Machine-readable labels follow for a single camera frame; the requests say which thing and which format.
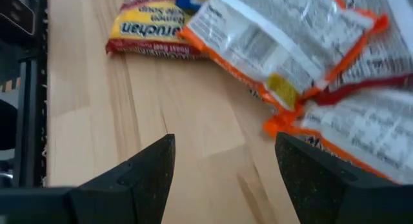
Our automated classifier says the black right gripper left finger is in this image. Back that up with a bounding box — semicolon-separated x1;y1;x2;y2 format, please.
69;133;177;224

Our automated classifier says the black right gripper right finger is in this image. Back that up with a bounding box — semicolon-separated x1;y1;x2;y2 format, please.
275;131;413;224

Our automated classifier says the orange Maruchan ramen packet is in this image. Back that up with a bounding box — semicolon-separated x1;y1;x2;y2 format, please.
263;88;413;186
178;0;390;114

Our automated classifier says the red Maruchan ramen packet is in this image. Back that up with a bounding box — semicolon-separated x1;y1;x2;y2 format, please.
105;0;209;59
311;0;413;107

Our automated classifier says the black metal table frame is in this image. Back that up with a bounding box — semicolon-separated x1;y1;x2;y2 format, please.
14;0;48;188

